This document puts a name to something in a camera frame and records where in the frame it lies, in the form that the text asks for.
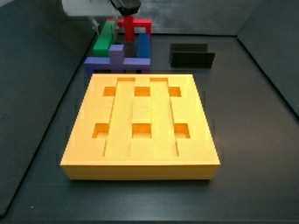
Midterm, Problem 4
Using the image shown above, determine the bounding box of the green long block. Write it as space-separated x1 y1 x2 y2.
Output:
94 21 117 57

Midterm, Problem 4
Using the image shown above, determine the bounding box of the black U-shaped block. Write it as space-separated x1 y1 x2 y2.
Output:
170 44 215 68

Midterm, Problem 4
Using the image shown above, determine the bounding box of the blue long block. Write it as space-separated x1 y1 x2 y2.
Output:
137 33 151 59

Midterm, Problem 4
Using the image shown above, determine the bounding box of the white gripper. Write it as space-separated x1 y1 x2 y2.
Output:
61 0 142 41

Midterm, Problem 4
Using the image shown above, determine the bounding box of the yellow slotted board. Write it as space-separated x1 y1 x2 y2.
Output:
61 74 221 180

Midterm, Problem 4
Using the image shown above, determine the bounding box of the purple cross-shaped block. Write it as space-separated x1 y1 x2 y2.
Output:
85 45 151 77

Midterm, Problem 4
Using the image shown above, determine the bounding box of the red cross-shaped block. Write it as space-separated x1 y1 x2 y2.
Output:
109 16 153 42

